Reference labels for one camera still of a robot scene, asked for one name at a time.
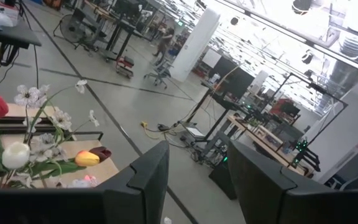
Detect yellow orange artificial tulip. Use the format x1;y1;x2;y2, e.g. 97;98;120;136
31;150;101;180

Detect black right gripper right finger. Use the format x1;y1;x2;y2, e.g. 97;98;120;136
227;139;358;224

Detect red rolling cart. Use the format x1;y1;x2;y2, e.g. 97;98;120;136
114;55;135;79

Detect black standing desk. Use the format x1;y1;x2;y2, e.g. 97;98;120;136
104;18;145;62

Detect grey rolling office chair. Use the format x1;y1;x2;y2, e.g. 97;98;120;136
143;58;174;90

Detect yellow extension cable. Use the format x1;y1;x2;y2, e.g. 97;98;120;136
140;120;167;141

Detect white veined artificial flower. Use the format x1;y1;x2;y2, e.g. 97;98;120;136
29;133;68;162

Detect person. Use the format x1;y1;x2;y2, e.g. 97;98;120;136
152;27;176;66

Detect wooden work table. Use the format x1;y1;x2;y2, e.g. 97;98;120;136
227;114;307;177

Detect black computer tower green lights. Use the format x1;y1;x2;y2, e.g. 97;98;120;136
208;155;239;200

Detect white building pillar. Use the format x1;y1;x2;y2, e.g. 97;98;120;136
169;7;222;83

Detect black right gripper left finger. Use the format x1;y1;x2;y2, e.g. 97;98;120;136
0;140;170;224

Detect black floor fan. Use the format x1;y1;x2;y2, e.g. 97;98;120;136
53;7;101;52

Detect black aluminium station frame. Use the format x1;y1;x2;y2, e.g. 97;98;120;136
261;72;349;147

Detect grey work table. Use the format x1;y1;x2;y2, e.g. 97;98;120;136
178;79;254;162

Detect white blossom artificial spray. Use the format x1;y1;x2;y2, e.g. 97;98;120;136
12;79;101;162

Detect large black display screen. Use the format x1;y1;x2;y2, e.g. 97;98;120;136
211;57;256;101

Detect pink artificial tulip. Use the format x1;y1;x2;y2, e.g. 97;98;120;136
67;174;99;189

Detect black ceiling device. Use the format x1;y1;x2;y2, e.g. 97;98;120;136
291;0;313;16

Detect black side desk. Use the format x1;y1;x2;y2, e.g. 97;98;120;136
0;0;42;68

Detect blue white artificial tulip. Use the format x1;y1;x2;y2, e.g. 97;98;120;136
0;141;31;172

